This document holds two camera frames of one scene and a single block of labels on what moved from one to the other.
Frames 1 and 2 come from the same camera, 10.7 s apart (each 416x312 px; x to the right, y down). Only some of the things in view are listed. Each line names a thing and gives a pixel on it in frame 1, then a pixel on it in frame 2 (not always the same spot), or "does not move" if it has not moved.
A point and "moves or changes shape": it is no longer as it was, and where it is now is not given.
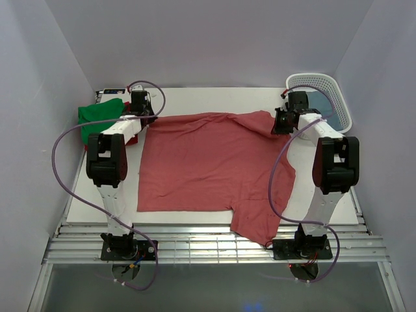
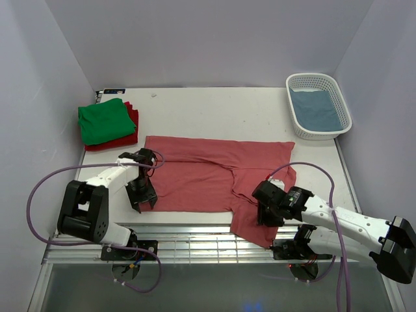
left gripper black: [146, 110] → [141, 195]
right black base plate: [288, 249] does not move
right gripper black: [279, 121] → [266, 211]
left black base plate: [130, 249] does not move
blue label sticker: [114, 91] does not move
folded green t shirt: [108, 110] does not move
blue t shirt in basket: [321, 102] does not move
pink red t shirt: [215, 162] moves or changes shape
